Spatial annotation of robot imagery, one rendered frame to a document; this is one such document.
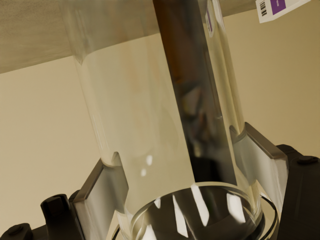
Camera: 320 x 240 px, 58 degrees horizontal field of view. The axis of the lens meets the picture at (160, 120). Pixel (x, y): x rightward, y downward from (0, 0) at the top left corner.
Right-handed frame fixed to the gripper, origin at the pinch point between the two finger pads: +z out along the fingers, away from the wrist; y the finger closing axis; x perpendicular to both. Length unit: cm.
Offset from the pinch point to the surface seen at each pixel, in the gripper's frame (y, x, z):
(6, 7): -15.2, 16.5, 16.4
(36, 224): -44, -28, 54
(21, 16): -15.5, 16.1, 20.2
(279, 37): 29, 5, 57
